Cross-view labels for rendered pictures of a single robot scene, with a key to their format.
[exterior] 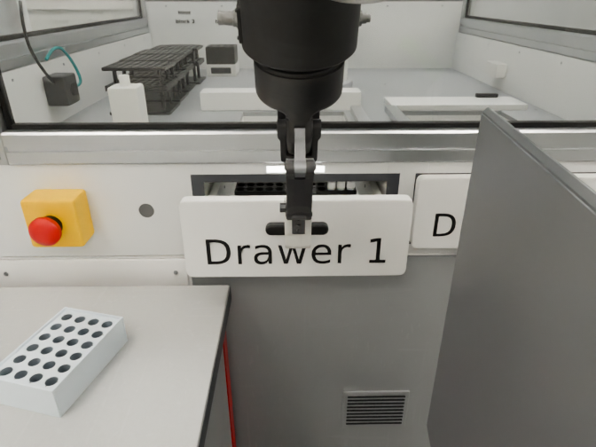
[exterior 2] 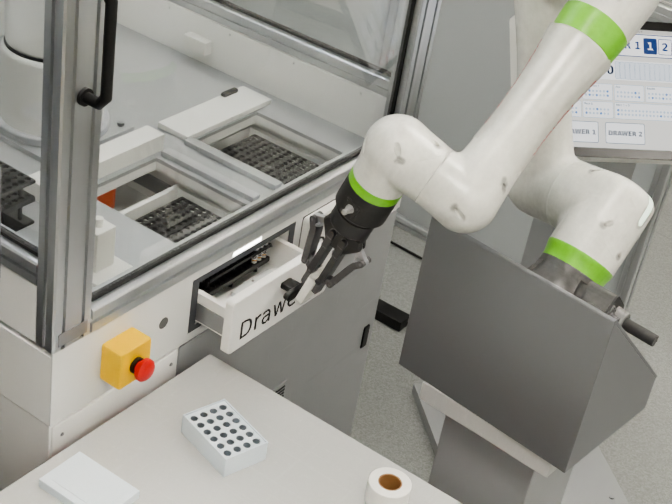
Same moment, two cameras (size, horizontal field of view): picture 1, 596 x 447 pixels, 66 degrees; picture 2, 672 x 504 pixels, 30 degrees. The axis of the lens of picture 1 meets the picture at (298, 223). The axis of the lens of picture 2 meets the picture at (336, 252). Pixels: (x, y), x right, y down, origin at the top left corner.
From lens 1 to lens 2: 1.90 m
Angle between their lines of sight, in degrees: 51
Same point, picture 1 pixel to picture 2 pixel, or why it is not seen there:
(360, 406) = not seen: hidden behind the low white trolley
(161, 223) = (170, 327)
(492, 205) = (453, 256)
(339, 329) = (254, 353)
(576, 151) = not seen: hidden behind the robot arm
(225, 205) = (255, 293)
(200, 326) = (243, 385)
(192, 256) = (233, 338)
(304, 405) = not seen: hidden behind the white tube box
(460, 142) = (324, 187)
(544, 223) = (489, 264)
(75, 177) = (128, 320)
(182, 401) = (300, 419)
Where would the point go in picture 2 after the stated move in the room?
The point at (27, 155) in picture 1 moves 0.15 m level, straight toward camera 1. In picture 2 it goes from (105, 318) to (199, 335)
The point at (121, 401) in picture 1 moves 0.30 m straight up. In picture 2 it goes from (276, 437) to (300, 290)
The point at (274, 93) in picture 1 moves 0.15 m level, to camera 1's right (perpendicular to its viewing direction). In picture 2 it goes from (360, 235) to (410, 204)
